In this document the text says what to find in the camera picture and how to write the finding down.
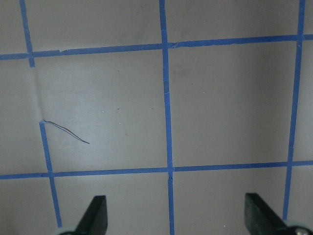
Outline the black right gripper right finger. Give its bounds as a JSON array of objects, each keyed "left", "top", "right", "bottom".
[{"left": 245, "top": 193, "right": 293, "bottom": 235}]

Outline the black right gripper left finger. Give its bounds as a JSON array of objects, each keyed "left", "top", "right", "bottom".
[{"left": 74, "top": 195, "right": 108, "bottom": 235}]

